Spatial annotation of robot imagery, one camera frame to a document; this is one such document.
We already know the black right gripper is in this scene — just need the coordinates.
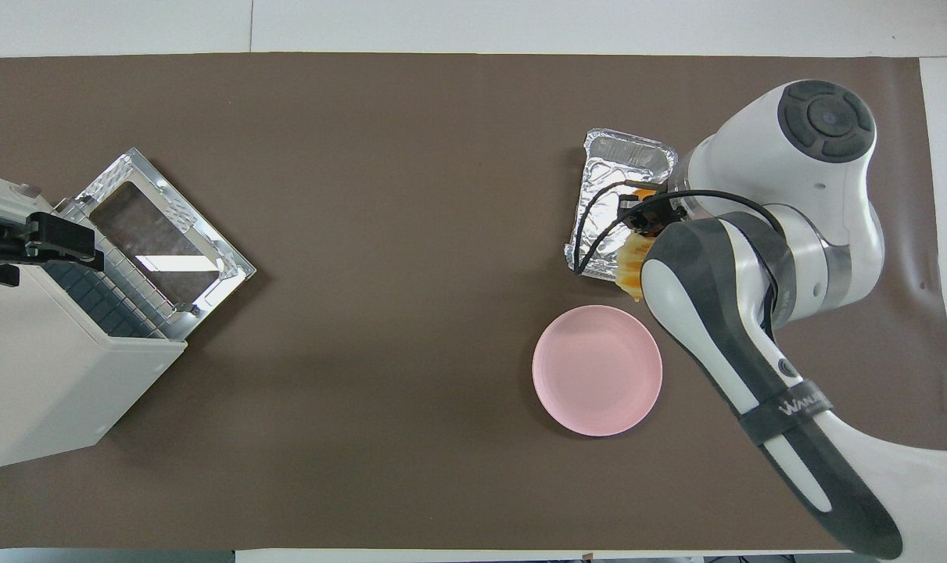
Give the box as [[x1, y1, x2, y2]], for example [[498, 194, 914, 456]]
[[620, 192, 687, 234]]

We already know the sliced orange bread loaf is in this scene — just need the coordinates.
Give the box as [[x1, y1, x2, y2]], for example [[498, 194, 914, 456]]
[[615, 233, 655, 302]]

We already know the aluminium foil tray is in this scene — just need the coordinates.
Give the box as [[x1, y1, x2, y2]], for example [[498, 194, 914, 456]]
[[565, 129, 678, 282]]

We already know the metal oven rack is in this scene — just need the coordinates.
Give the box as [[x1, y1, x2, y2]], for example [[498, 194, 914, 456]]
[[41, 199, 169, 339]]

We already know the white toaster oven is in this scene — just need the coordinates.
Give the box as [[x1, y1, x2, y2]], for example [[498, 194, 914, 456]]
[[0, 168, 188, 468]]

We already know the glass oven door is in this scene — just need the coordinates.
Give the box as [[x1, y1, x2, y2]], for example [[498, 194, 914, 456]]
[[73, 148, 256, 341]]

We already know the pink round plate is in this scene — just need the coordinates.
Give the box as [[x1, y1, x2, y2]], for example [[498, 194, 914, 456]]
[[532, 305, 663, 437]]

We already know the brown table mat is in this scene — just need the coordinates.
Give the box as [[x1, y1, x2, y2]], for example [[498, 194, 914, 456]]
[[0, 53, 947, 550]]

